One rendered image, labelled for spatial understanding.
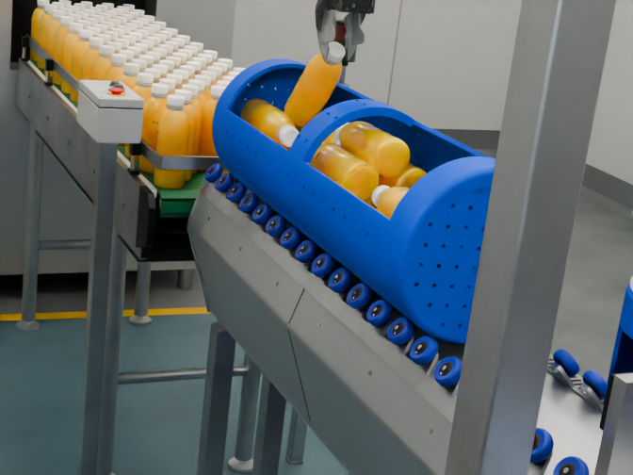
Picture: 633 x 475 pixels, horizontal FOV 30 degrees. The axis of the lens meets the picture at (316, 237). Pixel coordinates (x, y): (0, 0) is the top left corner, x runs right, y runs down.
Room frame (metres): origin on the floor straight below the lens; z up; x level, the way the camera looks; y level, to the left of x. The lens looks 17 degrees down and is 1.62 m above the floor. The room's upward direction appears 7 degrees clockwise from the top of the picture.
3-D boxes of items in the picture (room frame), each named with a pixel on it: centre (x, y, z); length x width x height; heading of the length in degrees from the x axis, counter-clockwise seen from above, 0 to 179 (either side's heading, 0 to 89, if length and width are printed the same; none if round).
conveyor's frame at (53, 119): (3.33, 0.52, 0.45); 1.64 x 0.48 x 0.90; 25
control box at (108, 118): (2.61, 0.50, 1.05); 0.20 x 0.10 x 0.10; 25
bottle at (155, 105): (2.70, 0.40, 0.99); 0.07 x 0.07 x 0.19
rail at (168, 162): (2.62, 0.18, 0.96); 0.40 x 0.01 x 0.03; 115
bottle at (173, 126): (2.59, 0.35, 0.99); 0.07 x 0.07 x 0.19
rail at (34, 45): (3.26, 0.71, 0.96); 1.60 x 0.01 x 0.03; 25
